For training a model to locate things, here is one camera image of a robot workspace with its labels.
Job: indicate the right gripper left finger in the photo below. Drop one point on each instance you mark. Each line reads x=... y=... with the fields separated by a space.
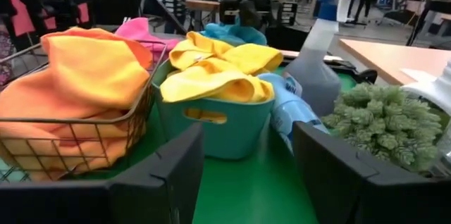
x=148 y=196

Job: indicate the pink and black chair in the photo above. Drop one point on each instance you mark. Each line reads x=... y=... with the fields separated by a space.
x=42 y=5

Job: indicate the clear spray bottle blue trigger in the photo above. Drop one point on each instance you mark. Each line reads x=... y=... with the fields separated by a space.
x=313 y=72

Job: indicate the grey-green bumpy sponge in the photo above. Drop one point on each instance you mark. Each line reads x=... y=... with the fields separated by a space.
x=384 y=125

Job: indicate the green table mat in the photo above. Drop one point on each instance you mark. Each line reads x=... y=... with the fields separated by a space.
x=246 y=188

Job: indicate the orange microfiber towel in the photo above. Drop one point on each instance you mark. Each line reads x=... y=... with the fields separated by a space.
x=95 y=72
x=31 y=104
x=137 y=49

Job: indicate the blue microfiber towel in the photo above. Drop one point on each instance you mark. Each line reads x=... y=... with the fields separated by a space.
x=236 y=34

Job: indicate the pink microfiber towel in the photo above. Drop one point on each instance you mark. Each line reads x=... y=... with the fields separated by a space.
x=141 y=32

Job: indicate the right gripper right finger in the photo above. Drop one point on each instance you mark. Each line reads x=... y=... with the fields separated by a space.
x=370 y=199

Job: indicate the black tripod pole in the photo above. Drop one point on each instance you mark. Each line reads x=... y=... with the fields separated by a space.
x=158 y=2

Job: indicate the blue label bottle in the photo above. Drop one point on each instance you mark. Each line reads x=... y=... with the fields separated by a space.
x=289 y=107

